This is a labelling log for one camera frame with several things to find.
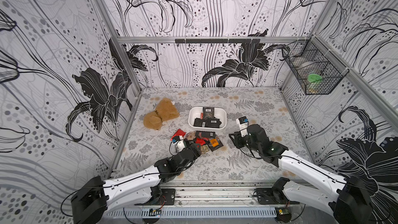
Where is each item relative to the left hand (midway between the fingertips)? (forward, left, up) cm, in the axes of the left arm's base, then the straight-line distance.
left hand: (198, 151), depth 82 cm
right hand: (+8, -18, +7) cm, 21 cm away
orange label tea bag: (+6, -9, -4) cm, 12 cm away
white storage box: (+27, +4, -2) cm, 28 cm away
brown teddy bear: (+25, +22, +4) cm, 33 cm away
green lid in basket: (+30, -58, +28) cm, 71 cm away
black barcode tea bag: (+27, -5, -2) cm, 28 cm away
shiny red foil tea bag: (+14, +13, -6) cm, 20 cm away
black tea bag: (+21, 0, -4) cm, 21 cm away
